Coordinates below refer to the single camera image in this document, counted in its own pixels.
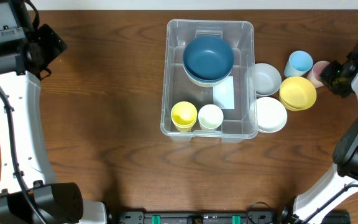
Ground pink cup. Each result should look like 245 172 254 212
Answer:
306 61 329 88

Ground light blue cup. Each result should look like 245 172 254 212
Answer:
284 50 313 78

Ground yellow small bowl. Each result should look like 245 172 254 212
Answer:
279 77 317 111

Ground grey small bowl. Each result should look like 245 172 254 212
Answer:
254 63 282 97

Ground white small bowl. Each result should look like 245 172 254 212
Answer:
256 97 288 133

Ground cream beige bowl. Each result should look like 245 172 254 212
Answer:
185 70 230 88

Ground dark blue bowl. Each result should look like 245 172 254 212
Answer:
183 64 234 83
183 35 235 68

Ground cream white cup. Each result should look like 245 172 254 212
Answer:
198 104 224 131

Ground yellow cup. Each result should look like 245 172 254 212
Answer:
170 101 198 126
174 122 196 132

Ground yellow cup front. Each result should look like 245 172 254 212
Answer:
174 122 196 132

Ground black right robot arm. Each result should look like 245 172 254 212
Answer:
277 59 358 223

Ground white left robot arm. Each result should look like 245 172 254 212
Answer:
0 25 109 223

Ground white label in container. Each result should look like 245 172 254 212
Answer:
213 76 235 110

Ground clear plastic storage container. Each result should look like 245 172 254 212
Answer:
160 19 259 142

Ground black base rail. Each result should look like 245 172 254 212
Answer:
118 210 352 224

